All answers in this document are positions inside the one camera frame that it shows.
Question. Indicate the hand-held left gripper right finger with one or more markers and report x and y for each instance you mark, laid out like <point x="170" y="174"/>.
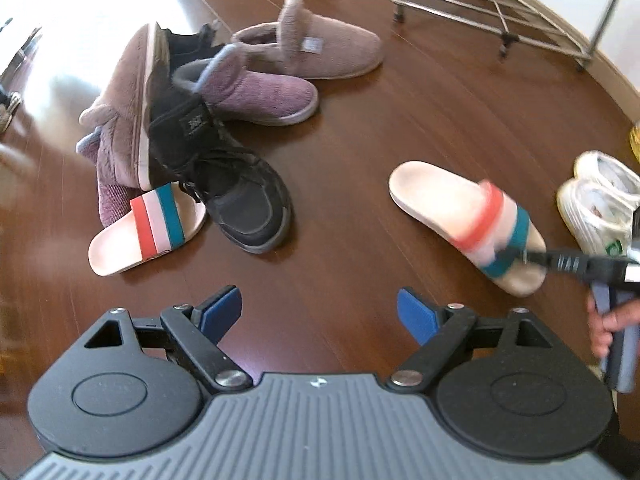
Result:
<point x="415" y="315"/>

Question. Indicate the black lace-up sneaker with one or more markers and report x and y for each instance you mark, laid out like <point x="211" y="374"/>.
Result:
<point x="235" y="185"/>
<point x="187" y="45"/>

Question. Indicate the person's right hand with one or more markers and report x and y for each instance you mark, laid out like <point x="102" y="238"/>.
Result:
<point x="600" y="332"/>

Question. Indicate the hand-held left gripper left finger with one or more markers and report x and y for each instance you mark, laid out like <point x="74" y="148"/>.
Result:
<point x="222" y="306"/>

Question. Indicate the taupe fleece slipper white label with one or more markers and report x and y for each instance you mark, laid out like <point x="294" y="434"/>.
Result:
<point x="340" y="50"/>

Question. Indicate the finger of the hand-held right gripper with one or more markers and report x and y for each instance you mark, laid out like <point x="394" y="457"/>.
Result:
<point x="565" y="262"/>

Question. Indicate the pink striped slide sandal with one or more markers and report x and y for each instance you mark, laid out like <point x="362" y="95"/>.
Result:
<point x="150" y="220"/>
<point x="430" y="195"/>

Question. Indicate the yellow cooking oil bottle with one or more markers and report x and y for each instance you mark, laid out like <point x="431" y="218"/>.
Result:
<point x="636" y="140"/>

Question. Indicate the purple knit ankle boot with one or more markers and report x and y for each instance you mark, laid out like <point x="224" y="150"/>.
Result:
<point x="112" y="195"/>
<point x="260" y="92"/>

